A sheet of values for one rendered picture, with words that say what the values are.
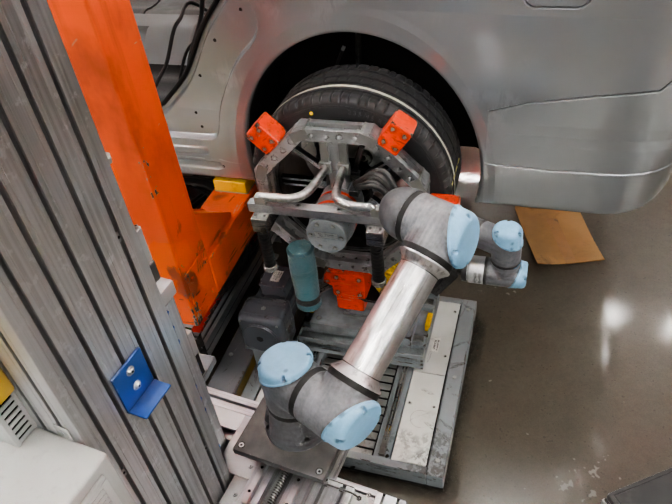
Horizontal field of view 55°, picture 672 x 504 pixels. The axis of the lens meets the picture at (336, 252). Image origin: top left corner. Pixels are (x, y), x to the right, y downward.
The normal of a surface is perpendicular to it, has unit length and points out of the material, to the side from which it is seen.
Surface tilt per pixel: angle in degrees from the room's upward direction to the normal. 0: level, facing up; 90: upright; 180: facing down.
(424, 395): 0
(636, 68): 90
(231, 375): 0
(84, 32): 90
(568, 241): 2
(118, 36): 90
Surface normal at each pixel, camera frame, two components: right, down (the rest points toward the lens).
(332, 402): -0.29, -0.35
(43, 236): 0.92, 0.19
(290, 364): -0.19, -0.79
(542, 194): -0.29, 0.65
